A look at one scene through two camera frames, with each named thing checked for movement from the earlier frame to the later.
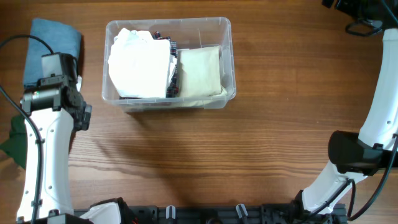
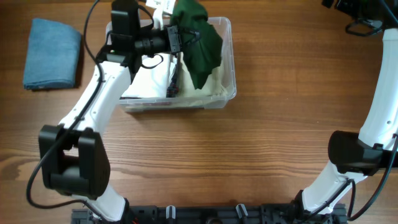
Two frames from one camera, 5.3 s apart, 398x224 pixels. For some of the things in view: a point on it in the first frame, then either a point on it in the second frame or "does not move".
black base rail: x=261 y=214 does not move
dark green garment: x=16 y=145 -> x=201 y=45
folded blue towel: x=61 y=37 does not move
